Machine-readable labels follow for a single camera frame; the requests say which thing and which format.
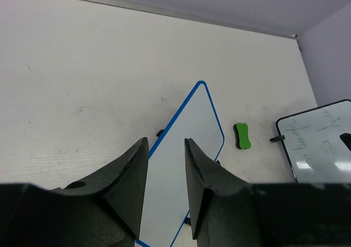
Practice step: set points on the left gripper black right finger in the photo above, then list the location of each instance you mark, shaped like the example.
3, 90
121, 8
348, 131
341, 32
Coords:
220, 203

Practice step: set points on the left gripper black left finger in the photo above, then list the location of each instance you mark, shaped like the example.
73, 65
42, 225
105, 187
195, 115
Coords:
118, 186

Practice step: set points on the green whiteboard eraser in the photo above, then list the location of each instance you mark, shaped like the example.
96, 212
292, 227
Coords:
242, 136

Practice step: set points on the blue framed whiteboard with writing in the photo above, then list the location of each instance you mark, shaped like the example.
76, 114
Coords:
166, 203

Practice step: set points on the black whiteboard foot left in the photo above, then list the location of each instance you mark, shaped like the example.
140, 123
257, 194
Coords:
187, 221

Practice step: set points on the black framed whiteboard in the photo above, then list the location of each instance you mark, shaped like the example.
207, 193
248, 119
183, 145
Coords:
317, 143

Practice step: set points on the wire whiteboard stand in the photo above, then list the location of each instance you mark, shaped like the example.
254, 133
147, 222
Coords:
159, 133

